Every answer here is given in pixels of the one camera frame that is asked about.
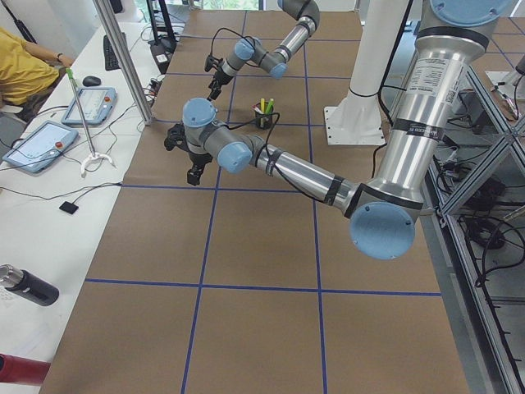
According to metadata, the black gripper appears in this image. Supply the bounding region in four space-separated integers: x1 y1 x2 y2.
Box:
208 67 232 101
186 148 213 186

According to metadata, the black mesh pen cup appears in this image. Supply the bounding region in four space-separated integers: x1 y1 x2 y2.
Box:
254 111 273 130

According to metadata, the red marker pen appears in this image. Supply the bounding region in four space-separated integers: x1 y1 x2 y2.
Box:
252 105 264 115

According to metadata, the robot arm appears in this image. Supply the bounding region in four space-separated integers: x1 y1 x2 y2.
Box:
182 1 508 260
204 0 320 101

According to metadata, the green marker pen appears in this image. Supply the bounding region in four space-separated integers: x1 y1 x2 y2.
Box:
264 98 274 115

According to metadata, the white grabber stick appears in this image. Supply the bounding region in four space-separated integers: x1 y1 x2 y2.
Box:
65 67 116 178

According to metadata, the black keyboard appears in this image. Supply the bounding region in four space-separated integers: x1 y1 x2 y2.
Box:
103 35 120 71

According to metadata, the upper teach pendant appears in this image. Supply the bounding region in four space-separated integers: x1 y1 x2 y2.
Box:
62 87 116 126

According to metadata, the teach pendant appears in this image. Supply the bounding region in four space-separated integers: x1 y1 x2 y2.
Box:
62 87 116 126
2 121 79 174

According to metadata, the black computer mouse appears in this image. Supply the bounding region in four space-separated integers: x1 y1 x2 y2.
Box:
82 76 102 87

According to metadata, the small black square pad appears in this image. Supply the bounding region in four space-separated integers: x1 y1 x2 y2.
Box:
59 201 79 215

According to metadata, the lower teach pendant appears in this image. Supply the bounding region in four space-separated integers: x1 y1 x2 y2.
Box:
2 121 79 174

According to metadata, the person in yellow shirt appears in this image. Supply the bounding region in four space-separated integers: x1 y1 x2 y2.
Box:
1 28 75 107

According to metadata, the black water bottle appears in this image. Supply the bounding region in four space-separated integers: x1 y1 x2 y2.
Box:
1 264 59 306

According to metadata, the red cylinder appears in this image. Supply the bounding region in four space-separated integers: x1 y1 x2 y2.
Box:
1 354 51 386

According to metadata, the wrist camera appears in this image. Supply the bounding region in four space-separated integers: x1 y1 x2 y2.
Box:
204 55 223 72
164 123 188 152

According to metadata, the aluminium frame post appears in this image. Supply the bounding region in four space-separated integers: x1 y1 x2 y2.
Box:
94 0 153 126

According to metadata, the aluminium frame rack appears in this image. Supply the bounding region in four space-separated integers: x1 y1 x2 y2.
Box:
426 53 524 393

